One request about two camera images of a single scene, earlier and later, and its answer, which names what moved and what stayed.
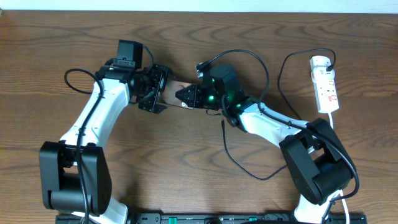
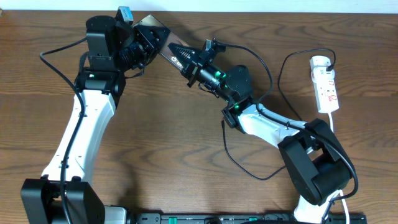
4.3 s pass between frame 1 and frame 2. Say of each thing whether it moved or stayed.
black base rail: stayed
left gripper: moved
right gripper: moved
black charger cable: stayed
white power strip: stayed
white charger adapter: stayed
